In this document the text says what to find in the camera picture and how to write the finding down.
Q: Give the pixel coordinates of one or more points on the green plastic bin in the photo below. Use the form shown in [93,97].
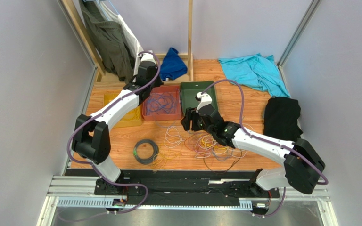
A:
[188,91]

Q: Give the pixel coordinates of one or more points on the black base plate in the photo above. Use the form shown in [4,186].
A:
[141,182]

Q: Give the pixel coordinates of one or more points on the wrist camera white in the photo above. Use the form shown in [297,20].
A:
[147,57]
[203,99]

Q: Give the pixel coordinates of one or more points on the olive green garment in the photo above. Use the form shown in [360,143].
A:
[109,40]

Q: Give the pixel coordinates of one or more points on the red plastic bin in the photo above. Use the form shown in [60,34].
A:
[163,104]

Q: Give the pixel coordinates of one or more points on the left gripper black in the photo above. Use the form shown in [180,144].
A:
[159,82]

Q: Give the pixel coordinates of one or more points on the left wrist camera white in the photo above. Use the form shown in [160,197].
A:
[147,57]

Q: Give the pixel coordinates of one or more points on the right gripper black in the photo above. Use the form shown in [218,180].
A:
[195,120]

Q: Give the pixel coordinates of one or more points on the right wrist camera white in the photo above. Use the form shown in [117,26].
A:
[203,99]

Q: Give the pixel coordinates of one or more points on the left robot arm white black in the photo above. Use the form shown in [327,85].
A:
[91,137]

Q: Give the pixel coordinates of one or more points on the white garment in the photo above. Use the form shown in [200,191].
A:
[131,41]

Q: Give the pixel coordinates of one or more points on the cyan cloth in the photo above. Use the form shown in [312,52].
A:
[257,72]

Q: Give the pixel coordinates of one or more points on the yellow plastic bin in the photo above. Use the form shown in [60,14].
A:
[131,119]

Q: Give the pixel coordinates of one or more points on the aluminium rail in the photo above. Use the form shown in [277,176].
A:
[79,192]

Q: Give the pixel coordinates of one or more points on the black cloth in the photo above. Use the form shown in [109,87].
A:
[281,116]

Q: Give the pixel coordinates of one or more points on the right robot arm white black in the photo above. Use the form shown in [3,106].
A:
[300,165]

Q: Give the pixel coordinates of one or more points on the wooden rack frame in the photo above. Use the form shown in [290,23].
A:
[157,24]

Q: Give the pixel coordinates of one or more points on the dark blue cloth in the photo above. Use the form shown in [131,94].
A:
[172,66]

